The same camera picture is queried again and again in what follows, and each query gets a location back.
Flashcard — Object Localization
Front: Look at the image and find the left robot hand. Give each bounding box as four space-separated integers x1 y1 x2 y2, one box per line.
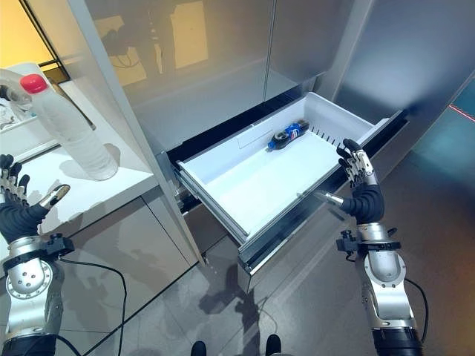
0 154 71 242

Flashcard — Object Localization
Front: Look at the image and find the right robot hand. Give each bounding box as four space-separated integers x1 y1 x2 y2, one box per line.
321 138 384 226

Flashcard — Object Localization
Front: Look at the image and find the white refrigerator drawer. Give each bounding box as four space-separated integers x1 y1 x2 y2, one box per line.
171 92 409 294

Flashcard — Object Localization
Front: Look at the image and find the silver refrigerator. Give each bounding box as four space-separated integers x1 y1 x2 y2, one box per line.
22 0 475 294

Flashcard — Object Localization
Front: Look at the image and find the white counter cabinet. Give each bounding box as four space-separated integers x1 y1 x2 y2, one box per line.
0 80 201 334

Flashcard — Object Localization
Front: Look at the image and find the dark cola bottle blue label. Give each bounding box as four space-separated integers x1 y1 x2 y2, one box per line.
267 119 309 153

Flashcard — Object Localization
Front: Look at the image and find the clear bottle with red cap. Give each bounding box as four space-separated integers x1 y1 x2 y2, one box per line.
20 73 119 182

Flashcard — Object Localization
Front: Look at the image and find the white cloth with print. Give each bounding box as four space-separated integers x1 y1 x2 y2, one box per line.
0 96 27 131

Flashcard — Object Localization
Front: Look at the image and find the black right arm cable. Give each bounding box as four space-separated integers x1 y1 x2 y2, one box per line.
404 277 430 344

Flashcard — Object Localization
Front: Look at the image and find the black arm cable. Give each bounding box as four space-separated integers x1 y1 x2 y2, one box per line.
55 255 129 356
404 277 430 344

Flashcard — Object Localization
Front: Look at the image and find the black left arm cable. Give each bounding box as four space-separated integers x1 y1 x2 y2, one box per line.
55 255 129 356

